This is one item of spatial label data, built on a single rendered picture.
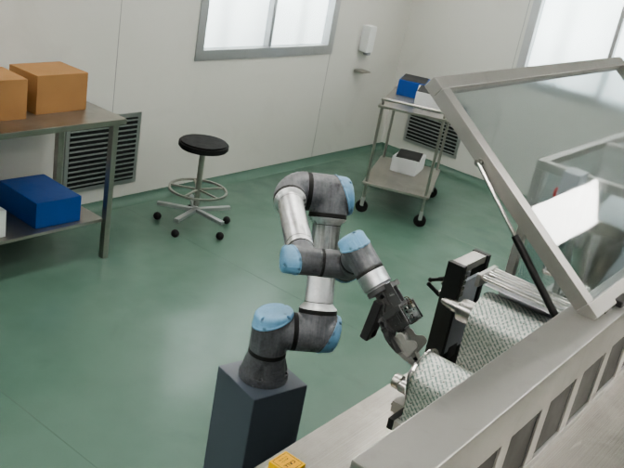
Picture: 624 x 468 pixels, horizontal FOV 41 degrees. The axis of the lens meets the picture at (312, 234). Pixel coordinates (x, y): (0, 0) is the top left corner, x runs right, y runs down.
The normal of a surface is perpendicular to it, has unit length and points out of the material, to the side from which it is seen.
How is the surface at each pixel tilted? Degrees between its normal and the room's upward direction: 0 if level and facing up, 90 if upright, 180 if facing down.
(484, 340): 92
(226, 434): 90
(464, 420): 0
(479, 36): 90
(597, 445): 0
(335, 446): 0
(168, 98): 90
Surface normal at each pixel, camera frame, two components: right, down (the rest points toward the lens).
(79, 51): 0.77, 0.36
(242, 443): -0.78, 0.11
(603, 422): 0.17, -0.91
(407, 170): -0.38, 0.29
